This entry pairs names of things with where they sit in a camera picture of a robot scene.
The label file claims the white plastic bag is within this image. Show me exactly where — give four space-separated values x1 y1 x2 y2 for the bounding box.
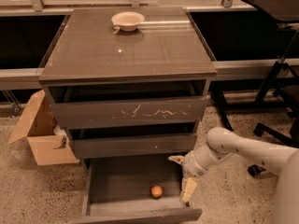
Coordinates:
53 126 66 136

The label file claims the grey top drawer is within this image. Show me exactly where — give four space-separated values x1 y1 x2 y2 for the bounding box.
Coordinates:
46 79 210 130

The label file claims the black office chair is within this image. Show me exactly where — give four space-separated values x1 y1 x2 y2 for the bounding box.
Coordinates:
247 63 299 177

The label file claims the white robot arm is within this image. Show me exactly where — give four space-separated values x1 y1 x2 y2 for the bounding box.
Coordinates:
168 127 299 224

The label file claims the grey bottom drawer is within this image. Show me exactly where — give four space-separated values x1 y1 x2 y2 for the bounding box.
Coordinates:
73 154 202 224

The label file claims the black side table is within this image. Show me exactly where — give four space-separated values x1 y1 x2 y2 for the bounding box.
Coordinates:
210 0 299 135

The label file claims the white paper bowl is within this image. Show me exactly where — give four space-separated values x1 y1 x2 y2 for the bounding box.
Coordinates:
111 11 145 32

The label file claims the grey drawer cabinet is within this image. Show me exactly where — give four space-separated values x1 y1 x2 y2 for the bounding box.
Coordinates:
37 6 218 173

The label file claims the open cardboard box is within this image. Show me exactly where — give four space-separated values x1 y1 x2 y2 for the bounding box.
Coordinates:
8 91 79 165

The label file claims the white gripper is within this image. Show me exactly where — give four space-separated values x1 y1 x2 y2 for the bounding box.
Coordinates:
168 151 206 203

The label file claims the orange fruit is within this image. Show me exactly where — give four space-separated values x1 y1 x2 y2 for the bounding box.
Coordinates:
150 185 164 199

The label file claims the grey drawer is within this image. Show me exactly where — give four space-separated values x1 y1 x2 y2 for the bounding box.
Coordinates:
73 154 202 224
69 122 197 159
46 79 210 130

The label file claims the metal window rail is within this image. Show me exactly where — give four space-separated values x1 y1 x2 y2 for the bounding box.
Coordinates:
0 0 299 17

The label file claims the grey middle drawer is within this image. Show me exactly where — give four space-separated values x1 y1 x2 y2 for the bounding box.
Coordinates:
69 122 197 159

